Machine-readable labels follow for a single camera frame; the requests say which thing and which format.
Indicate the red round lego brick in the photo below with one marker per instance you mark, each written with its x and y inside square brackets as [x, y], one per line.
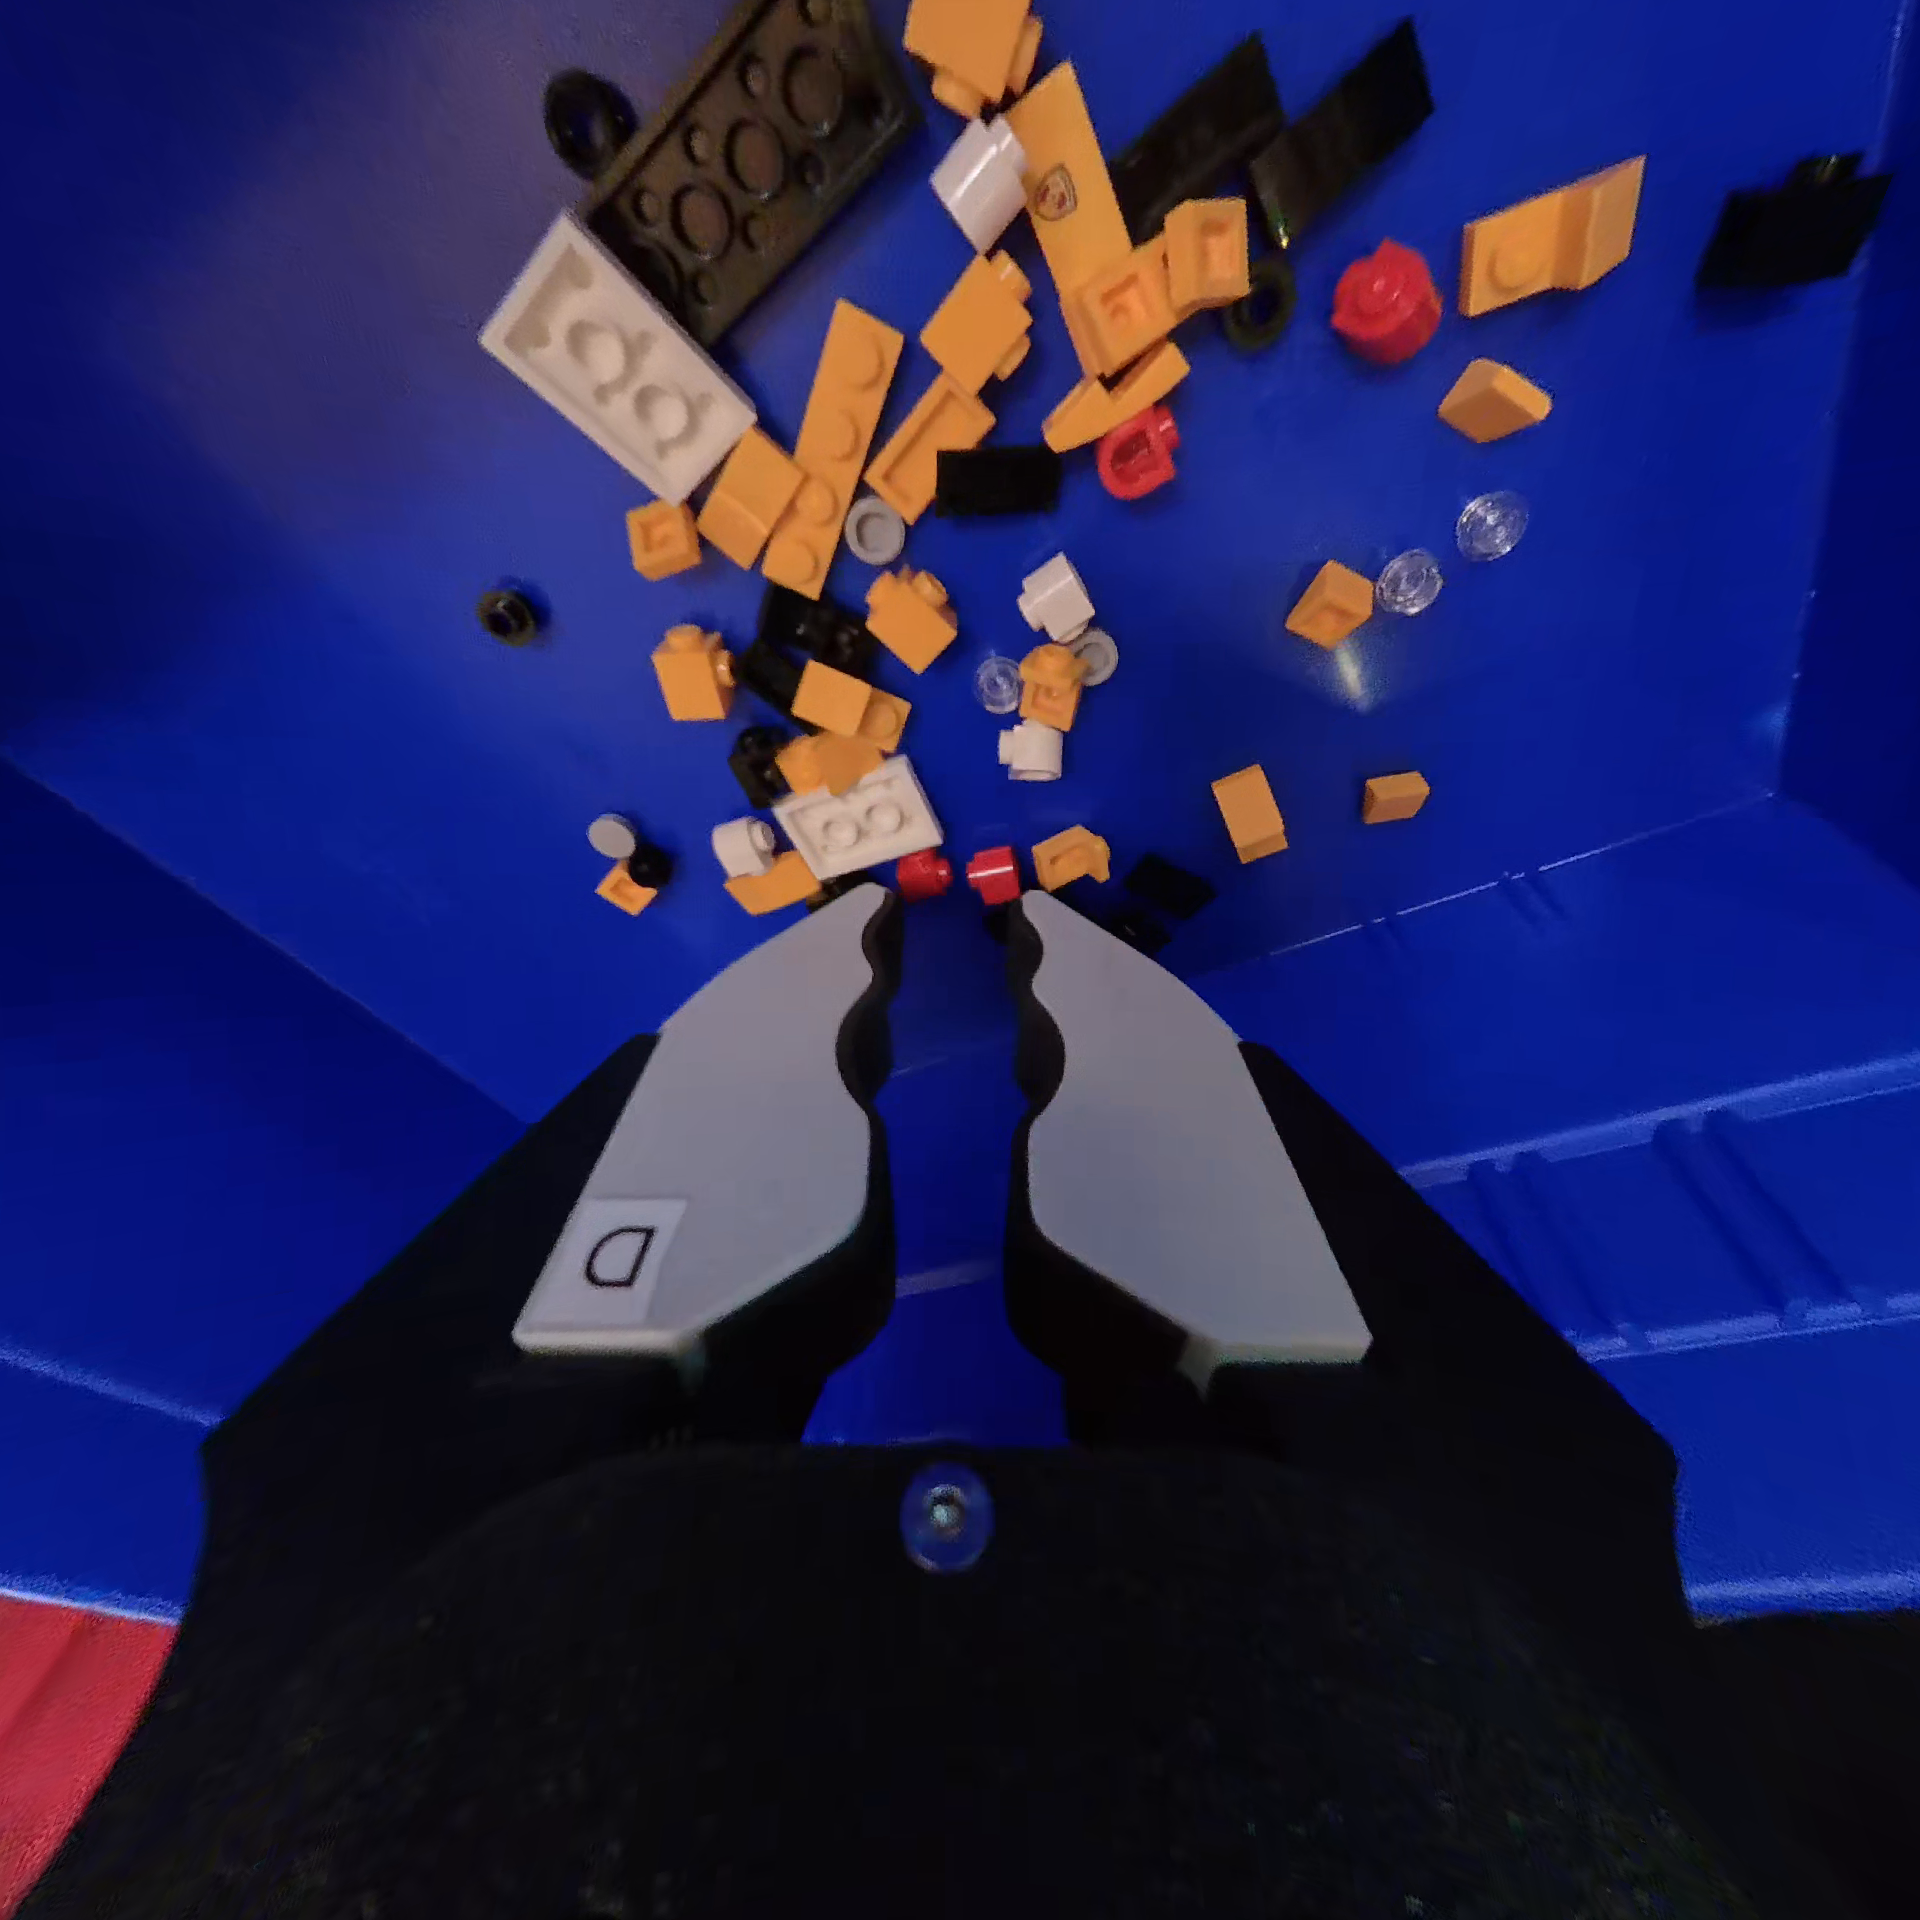
[1389, 301]

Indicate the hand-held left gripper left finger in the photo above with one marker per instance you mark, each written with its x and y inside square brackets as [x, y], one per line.
[735, 1141]

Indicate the black lego plate round holes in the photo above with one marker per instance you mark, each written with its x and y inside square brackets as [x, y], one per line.
[750, 165]

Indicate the clear round lego stud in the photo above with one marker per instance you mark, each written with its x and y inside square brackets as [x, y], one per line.
[999, 685]
[1493, 524]
[1412, 582]

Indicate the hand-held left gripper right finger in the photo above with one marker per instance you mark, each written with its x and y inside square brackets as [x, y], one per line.
[1184, 1186]

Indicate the long white lego plate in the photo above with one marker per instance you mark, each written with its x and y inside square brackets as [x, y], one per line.
[599, 354]

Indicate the short white lego plate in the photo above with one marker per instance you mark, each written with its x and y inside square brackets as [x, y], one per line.
[855, 819]

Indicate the scattered black lego pieces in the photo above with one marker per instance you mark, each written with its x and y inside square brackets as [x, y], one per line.
[1786, 226]

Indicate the red plastic bin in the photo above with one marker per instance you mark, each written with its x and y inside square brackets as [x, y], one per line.
[61, 1724]

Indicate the blue plastic bin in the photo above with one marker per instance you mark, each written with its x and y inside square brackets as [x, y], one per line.
[301, 1050]

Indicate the red lego clip piece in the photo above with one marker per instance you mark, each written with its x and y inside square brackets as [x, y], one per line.
[1133, 459]

